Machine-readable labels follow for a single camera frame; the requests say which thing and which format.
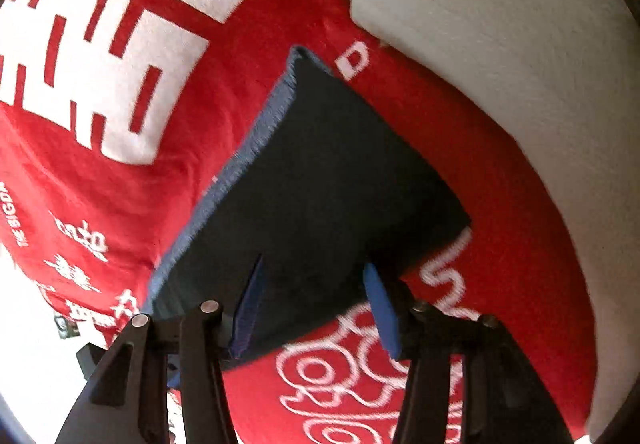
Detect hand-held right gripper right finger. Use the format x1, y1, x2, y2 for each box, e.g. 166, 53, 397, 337
362, 263, 576, 444

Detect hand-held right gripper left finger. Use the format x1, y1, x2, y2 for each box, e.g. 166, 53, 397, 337
54, 254, 266, 444

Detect dark navy pants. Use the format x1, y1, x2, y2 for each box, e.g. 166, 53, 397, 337
141, 45, 472, 371

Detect small green object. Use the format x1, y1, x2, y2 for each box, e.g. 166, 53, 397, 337
54, 316, 81, 339

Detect red printed blanket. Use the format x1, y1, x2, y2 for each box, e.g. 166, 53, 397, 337
0, 0, 601, 444

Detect white cloth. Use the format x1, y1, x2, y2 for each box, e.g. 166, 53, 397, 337
316, 0, 640, 444

